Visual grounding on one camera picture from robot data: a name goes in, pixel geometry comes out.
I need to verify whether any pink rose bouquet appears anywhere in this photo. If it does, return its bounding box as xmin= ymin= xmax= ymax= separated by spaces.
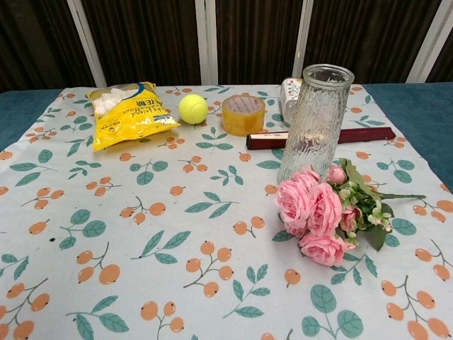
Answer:
xmin=275 ymin=158 xmax=428 ymax=267

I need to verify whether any yellow tennis ball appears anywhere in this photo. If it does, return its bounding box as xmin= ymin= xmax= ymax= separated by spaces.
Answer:
xmin=178 ymin=93 xmax=208 ymax=125

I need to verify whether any textured glass vase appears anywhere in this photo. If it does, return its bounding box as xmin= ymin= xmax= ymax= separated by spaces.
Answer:
xmin=276 ymin=63 xmax=355 ymax=185

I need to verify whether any clear packing tape roll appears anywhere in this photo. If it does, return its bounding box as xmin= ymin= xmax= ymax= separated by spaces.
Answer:
xmin=222 ymin=94 xmax=266 ymax=136

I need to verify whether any floral print tablecloth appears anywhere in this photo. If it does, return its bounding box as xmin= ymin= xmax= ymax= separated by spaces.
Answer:
xmin=0 ymin=84 xmax=453 ymax=340

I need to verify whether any dark red folded fan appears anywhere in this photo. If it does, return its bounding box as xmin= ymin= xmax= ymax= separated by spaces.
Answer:
xmin=246 ymin=126 xmax=397 ymax=151

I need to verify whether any yellow marshmallow bag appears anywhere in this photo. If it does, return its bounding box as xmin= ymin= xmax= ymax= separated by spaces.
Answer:
xmin=86 ymin=81 xmax=182 ymax=153

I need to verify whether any white screen frame post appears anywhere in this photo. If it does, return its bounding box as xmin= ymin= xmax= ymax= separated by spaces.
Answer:
xmin=285 ymin=0 xmax=315 ymax=86
xmin=415 ymin=0 xmax=453 ymax=83
xmin=195 ymin=0 xmax=217 ymax=86
xmin=66 ymin=0 xmax=108 ymax=87

